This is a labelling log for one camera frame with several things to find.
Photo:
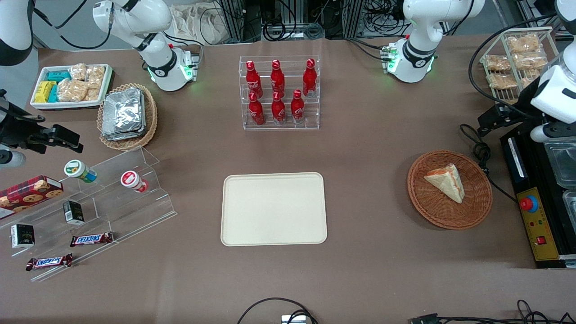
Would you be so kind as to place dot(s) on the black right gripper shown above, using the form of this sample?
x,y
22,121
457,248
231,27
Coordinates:
x,y
18,131

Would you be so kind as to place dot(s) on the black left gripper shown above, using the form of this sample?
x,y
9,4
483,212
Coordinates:
x,y
516,111

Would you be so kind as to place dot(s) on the triangular sandwich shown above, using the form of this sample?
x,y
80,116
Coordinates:
x,y
450,182

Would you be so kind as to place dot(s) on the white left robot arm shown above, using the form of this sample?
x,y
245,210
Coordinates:
x,y
420,27

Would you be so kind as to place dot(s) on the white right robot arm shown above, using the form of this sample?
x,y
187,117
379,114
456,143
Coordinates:
x,y
135,22

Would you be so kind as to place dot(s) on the white rectangular snack tray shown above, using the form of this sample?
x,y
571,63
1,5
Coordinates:
x,y
40,105

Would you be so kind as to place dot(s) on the oval tan wicker basket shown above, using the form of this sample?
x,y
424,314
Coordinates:
x,y
150,121

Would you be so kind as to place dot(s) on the round brown wicker basket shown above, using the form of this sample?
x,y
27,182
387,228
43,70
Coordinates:
x,y
450,213

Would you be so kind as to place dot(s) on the cream plastic tray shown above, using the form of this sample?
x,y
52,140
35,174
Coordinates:
x,y
272,209

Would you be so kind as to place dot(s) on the green-lid snack cup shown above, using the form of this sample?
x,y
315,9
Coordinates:
x,y
76,169

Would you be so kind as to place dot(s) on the clear rice cracker bag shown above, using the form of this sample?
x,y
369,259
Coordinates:
x,y
528,77
93,94
78,72
497,63
523,43
530,60
95,76
501,81
72,91

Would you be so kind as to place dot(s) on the teal snack pack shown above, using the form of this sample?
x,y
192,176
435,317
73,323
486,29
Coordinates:
x,y
54,94
58,76

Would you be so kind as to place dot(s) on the yellow snack pack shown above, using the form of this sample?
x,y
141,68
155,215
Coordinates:
x,y
44,92

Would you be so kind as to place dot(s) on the silver foil packet stack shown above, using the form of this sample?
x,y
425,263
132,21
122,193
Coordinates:
x,y
123,114

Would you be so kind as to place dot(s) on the red plaid cookie box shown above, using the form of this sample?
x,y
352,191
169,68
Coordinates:
x,y
27,195

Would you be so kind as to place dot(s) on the small black box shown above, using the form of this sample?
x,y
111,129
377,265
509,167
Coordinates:
x,y
22,236
73,213

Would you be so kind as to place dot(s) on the red-lid snack cup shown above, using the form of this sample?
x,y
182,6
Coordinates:
x,y
131,180

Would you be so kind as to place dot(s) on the clear plastic container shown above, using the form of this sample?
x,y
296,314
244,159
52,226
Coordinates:
x,y
562,164
570,204

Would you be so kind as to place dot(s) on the clear acrylic stepped shelf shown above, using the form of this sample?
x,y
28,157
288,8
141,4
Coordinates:
x,y
112,211

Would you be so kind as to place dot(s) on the red emergency stop button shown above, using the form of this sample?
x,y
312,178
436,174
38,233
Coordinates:
x,y
529,204

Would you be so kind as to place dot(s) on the Snickers chocolate bar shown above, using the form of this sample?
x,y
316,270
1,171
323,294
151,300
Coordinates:
x,y
91,239
48,262

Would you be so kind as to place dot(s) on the black machine yellow panel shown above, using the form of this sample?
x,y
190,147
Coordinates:
x,y
546,225

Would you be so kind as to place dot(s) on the beige cloth bag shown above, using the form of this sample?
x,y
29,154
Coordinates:
x,y
198,24

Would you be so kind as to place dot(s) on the red cola bottle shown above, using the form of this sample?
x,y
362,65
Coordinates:
x,y
309,80
277,80
278,111
256,112
254,81
297,110

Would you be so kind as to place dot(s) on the clear acrylic bottle rack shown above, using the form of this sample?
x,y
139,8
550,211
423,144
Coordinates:
x,y
279,127

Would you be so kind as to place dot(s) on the small silver device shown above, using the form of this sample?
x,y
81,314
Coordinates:
x,y
293,320

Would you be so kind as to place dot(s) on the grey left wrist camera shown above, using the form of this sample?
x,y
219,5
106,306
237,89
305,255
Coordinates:
x,y
551,132

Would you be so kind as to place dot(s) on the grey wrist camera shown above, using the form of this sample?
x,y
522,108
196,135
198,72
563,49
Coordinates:
x,y
11,159
551,132

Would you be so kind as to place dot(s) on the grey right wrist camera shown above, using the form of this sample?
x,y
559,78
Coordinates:
x,y
11,159

